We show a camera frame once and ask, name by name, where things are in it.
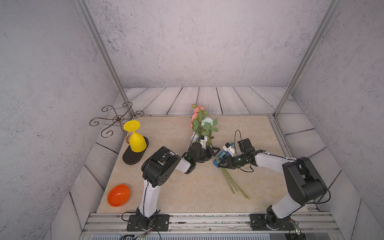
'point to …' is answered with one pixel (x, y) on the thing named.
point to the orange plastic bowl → (118, 195)
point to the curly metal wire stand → (105, 133)
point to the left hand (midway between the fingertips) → (223, 151)
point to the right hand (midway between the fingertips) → (221, 165)
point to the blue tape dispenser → (221, 155)
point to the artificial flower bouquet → (204, 126)
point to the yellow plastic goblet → (137, 143)
